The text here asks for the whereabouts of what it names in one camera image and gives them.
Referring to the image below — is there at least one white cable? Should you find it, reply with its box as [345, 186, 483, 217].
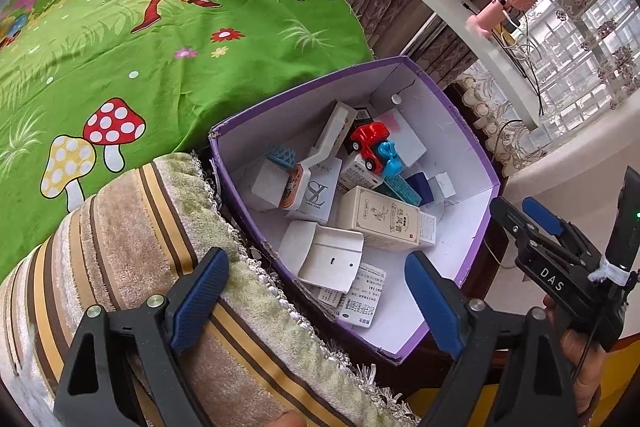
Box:
[500, 27, 542, 80]

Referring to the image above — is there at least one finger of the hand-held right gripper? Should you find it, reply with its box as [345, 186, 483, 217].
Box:
[489, 197, 556, 259]
[522, 197, 602, 266]

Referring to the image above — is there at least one tall pale grey carton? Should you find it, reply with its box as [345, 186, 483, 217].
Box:
[385, 109, 427, 168]

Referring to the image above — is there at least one striped beige towel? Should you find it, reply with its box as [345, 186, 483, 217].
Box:
[0, 151, 421, 427]

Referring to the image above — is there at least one white curved shelf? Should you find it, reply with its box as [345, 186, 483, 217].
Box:
[297, 0, 546, 132]

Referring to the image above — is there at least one red and blue toy car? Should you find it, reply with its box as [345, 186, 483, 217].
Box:
[349, 122, 404, 178]

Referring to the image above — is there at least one long white plastic tray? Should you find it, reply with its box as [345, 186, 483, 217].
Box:
[300, 102, 359, 170]

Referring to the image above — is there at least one light blue lattice carton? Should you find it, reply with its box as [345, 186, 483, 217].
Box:
[265, 146, 297, 168]

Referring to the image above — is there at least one yellow and black charger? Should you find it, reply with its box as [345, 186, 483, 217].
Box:
[497, 9, 525, 38]

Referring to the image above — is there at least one cream lace cloth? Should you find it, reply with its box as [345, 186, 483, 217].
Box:
[457, 62, 553, 170]

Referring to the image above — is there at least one large cream carton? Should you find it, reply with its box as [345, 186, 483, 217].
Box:
[336, 186, 437, 251]

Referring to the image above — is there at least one sheer floral curtain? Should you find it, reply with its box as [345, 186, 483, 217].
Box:
[500, 0, 640, 108]

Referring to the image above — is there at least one purple cardboard box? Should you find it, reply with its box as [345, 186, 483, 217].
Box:
[207, 56, 502, 365]

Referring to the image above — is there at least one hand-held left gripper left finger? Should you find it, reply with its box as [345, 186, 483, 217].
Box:
[52, 247, 231, 427]

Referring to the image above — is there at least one black cable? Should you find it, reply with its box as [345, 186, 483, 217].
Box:
[465, 4, 548, 115]

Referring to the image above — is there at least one plain grey carton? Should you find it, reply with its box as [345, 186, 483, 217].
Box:
[434, 173, 457, 198]

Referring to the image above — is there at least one navy blue square box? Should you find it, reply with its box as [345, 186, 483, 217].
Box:
[405, 172, 435, 206]

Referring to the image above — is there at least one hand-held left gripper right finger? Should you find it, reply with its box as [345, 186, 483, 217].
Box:
[404, 251, 593, 427]

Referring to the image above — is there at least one orange and white carton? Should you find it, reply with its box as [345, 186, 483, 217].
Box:
[280, 164, 307, 210]

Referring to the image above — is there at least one person's right hand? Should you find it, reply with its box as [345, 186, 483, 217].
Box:
[542, 294, 608, 418]

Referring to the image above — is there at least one teal patterned carton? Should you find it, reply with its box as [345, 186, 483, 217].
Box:
[374, 179, 424, 208]

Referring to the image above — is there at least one small white cube carton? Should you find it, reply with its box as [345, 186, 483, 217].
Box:
[250, 158, 292, 212]

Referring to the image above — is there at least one green cartoon printed bedsheet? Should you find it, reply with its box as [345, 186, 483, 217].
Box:
[0, 0, 376, 280]

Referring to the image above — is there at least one white carton with large letters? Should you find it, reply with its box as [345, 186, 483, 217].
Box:
[290, 157, 344, 224]

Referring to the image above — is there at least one white medicine carton blue label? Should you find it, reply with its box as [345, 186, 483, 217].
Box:
[312, 263, 387, 329]

